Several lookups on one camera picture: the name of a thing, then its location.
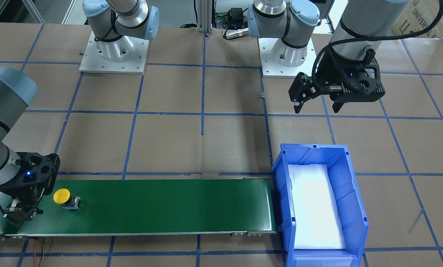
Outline white foam pad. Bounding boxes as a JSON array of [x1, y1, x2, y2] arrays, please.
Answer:
[[288, 164, 346, 250]]

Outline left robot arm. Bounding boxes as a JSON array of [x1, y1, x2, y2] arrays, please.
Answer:
[[247, 0, 443, 113]]

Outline black power adapter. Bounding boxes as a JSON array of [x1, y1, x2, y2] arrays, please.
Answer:
[[228, 7, 244, 23]]

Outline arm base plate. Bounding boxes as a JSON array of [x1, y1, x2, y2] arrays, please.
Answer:
[[79, 33, 150, 75], [258, 38, 317, 78]]

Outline green conveyor belt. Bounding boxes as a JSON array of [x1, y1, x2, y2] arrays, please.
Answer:
[[0, 178, 276, 236]]

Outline red and black wires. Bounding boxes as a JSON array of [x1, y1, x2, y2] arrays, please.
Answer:
[[32, 237, 47, 267]]

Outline cardboard box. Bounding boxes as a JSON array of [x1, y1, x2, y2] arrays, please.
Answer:
[[392, 0, 443, 38]]

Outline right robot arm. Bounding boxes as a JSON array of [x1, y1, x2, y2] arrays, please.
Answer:
[[0, 0, 160, 226]]

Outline blue source bin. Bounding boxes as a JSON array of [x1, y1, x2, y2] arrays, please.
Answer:
[[272, 144, 369, 267]]

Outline aluminium frame post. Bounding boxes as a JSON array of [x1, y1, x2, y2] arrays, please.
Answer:
[[194, 0, 215, 35]]

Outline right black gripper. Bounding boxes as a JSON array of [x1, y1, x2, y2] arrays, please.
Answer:
[[0, 152, 61, 220]]

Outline yellow push button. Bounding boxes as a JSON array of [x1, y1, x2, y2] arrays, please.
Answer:
[[53, 189, 80, 210]]

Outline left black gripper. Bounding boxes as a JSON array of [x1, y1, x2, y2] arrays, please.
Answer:
[[289, 47, 385, 114]]

